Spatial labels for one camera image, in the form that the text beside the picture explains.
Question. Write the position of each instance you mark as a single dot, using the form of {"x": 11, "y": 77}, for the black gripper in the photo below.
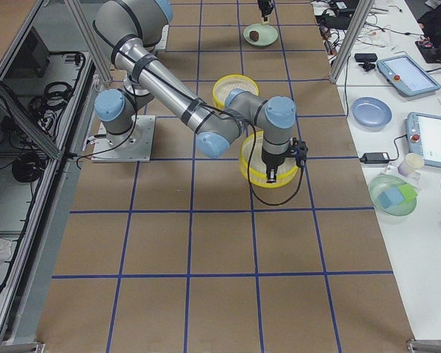
{"x": 270, "y": 160}
{"x": 263, "y": 5}

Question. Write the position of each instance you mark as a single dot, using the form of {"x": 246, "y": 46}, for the yellow steamer basket side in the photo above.
{"x": 285, "y": 174}

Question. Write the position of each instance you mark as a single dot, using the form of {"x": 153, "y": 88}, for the light green plate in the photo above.
{"x": 267, "y": 34}

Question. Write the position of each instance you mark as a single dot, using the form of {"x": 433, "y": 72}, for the black power adapter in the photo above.
{"x": 375, "y": 158}

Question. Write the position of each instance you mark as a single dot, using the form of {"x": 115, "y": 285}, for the paper cup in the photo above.
{"x": 410, "y": 163}

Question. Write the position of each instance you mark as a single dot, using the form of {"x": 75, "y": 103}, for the teach pendant near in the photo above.
{"x": 424, "y": 137}

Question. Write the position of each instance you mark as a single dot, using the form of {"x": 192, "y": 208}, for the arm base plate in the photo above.
{"x": 132, "y": 146}

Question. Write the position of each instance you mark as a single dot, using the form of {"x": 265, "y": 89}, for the teach pendant far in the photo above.
{"x": 404, "y": 74}

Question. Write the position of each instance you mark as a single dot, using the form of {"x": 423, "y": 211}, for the aluminium frame post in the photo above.
{"x": 356, "y": 24}

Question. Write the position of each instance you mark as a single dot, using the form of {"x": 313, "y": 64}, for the green sponge block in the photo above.
{"x": 407, "y": 191}

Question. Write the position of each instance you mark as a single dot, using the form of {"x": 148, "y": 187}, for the teach pendant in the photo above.
{"x": 404, "y": 74}
{"x": 424, "y": 137}

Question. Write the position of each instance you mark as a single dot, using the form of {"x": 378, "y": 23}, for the dark red bun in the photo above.
{"x": 254, "y": 36}

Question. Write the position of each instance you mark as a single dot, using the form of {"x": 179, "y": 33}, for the blue plate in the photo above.
{"x": 371, "y": 114}

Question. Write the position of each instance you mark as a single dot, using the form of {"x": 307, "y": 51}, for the blue sponge block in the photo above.
{"x": 389, "y": 198}

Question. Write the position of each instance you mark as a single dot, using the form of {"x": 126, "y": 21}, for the yellow steamer basket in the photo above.
{"x": 223, "y": 87}

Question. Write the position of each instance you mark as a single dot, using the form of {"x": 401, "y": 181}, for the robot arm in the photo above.
{"x": 126, "y": 30}
{"x": 266, "y": 7}

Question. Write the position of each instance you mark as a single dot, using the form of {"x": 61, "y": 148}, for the clear green bowl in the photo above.
{"x": 383, "y": 182}

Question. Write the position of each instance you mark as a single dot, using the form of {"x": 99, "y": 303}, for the black webcam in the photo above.
{"x": 367, "y": 61}

